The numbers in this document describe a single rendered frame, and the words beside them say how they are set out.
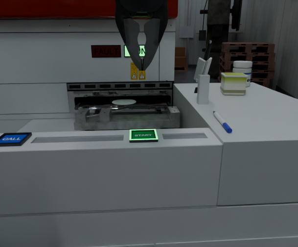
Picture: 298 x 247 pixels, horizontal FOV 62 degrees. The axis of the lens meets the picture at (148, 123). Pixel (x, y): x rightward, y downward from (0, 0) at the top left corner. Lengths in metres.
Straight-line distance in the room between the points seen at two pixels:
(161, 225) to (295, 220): 0.29
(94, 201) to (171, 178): 0.16
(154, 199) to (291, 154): 0.29
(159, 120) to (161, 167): 0.39
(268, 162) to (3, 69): 1.01
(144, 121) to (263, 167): 0.45
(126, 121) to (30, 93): 0.47
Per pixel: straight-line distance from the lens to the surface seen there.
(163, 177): 0.50
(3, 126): 1.25
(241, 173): 0.53
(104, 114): 0.85
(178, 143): 0.48
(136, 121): 0.85
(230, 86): 0.88
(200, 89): 0.73
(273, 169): 0.56
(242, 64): 1.03
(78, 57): 1.07
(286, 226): 0.66
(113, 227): 0.56
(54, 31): 1.09
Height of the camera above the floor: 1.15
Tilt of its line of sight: 19 degrees down
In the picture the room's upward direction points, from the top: straight up
